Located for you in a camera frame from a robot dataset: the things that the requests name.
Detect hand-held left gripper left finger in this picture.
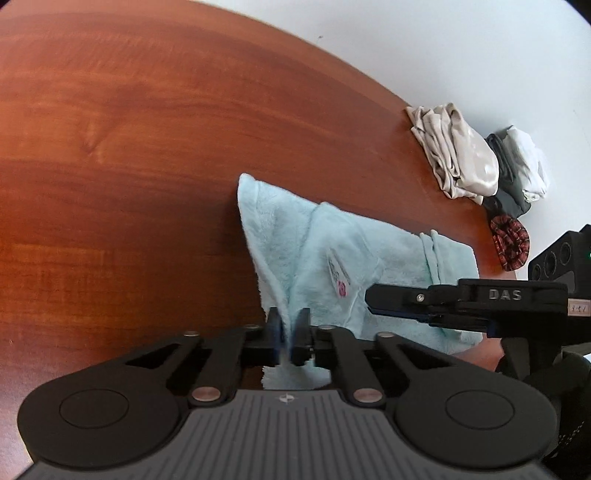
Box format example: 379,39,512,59
122,307,284,407

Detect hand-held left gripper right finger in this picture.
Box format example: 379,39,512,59
293,307,447,407

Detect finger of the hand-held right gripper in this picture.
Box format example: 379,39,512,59
416,315,502,339
364,282,462,320

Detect person's right hand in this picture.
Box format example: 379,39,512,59
525,344,591,479

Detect grey folded cloth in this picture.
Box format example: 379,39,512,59
482,131,533,220

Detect light blue towel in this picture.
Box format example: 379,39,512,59
236,173,484,393

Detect red plaid rolled cloth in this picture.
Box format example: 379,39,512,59
489,214,531,272

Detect white crumpled cloth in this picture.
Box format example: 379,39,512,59
501,126,550,203

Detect beige folded cloth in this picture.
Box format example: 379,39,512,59
405,104,501,200

